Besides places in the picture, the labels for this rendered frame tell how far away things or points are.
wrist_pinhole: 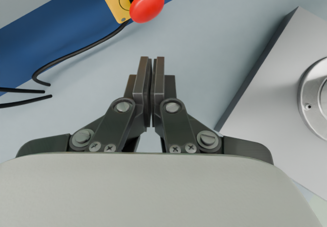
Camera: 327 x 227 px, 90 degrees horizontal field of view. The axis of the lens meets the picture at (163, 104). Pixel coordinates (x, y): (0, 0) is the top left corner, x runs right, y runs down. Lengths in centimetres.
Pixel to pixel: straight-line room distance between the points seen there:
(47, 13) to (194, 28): 29
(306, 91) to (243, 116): 13
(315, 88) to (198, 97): 23
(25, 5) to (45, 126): 28
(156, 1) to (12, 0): 17
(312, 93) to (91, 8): 45
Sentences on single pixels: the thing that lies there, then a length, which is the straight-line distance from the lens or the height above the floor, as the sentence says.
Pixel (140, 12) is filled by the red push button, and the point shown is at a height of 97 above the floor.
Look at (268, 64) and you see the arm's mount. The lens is 42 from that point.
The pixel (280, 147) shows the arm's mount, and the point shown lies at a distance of 42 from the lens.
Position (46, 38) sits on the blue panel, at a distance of 38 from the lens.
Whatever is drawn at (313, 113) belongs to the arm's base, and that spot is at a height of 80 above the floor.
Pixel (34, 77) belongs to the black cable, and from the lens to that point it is 40.
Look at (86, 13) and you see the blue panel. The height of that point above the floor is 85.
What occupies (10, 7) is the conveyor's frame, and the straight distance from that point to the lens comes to 28.
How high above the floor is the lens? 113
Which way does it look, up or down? 90 degrees down
